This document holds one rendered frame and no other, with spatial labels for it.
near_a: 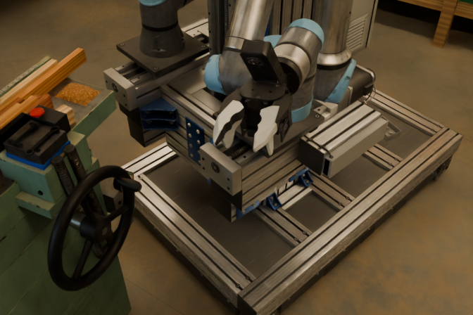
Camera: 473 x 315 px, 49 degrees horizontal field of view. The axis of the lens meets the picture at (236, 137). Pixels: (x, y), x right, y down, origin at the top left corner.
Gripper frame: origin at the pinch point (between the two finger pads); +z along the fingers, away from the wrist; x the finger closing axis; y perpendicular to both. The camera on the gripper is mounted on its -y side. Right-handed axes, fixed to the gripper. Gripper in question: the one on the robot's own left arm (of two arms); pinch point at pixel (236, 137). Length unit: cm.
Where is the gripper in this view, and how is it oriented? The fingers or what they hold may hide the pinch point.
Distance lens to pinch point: 73.6
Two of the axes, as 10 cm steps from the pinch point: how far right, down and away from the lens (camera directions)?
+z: -3.7, 6.1, -6.9
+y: 1.3, 7.8, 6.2
